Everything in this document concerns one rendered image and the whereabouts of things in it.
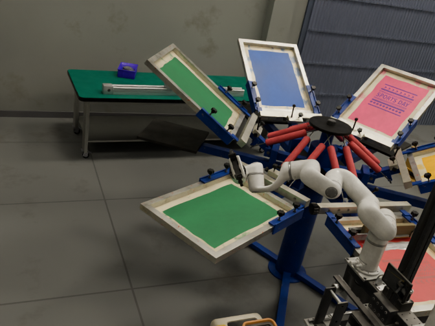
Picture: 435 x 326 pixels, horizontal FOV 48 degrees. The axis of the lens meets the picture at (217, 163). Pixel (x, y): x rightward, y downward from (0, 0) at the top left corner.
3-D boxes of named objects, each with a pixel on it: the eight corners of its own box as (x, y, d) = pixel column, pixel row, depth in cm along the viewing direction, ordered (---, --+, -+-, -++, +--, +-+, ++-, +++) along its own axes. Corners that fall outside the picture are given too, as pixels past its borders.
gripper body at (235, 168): (242, 158, 219) (241, 153, 208) (249, 180, 216) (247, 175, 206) (226, 163, 219) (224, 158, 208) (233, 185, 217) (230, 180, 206)
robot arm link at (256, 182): (289, 159, 217) (244, 165, 224) (291, 187, 214) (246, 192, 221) (293, 163, 225) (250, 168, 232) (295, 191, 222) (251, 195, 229)
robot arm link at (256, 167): (264, 183, 228) (263, 163, 230) (263, 179, 218) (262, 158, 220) (232, 185, 230) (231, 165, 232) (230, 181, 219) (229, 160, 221)
